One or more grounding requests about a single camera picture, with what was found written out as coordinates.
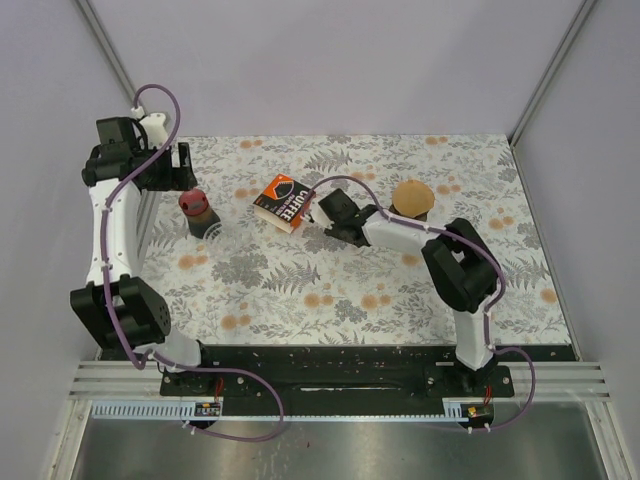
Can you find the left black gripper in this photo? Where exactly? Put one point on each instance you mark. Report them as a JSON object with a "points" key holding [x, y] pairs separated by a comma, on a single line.
{"points": [[175, 178]]}

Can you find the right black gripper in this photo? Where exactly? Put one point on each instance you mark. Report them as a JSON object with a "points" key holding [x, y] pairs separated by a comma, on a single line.
{"points": [[334, 233]]}

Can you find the brown paper coffee filter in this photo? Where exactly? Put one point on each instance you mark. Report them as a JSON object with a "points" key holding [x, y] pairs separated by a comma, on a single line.
{"points": [[413, 197]]}

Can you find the coffee filter paper box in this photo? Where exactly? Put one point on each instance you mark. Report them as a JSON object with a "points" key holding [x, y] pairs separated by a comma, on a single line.
{"points": [[282, 203]]}

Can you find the grey glass coffee server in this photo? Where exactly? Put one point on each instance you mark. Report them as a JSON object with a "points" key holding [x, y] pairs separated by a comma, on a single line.
{"points": [[423, 216]]}

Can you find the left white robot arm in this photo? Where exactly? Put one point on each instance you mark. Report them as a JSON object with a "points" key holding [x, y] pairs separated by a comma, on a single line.
{"points": [[135, 161]]}

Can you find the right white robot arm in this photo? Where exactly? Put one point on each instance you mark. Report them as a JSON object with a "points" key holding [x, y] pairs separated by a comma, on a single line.
{"points": [[464, 273]]}

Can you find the brown bottle red cap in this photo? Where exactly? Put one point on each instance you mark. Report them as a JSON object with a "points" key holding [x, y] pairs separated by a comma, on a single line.
{"points": [[198, 212]]}

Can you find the clear plastic cup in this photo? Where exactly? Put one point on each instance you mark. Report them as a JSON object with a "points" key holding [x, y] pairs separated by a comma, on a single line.
{"points": [[220, 235]]}

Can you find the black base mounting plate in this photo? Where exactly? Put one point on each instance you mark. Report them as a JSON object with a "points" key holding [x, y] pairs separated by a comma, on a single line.
{"points": [[330, 381]]}

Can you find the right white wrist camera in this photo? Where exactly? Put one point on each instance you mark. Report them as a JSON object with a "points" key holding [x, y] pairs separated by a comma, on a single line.
{"points": [[314, 214]]}

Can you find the left aluminium frame post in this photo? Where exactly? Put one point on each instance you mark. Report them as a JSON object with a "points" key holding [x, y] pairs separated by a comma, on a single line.
{"points": [[105, 46]]}

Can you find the aluminium frame post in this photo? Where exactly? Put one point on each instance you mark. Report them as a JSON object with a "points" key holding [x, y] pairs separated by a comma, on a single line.
{"points": [[557, 60], [105, 46]]}

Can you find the white slotted cable duct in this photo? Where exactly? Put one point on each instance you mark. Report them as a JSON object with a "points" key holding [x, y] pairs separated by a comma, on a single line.
{"points": [[157, 410]]}

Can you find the right aluminium frame post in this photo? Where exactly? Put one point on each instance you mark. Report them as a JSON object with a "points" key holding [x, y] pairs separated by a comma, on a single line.
{"points": [[557, 60]]}

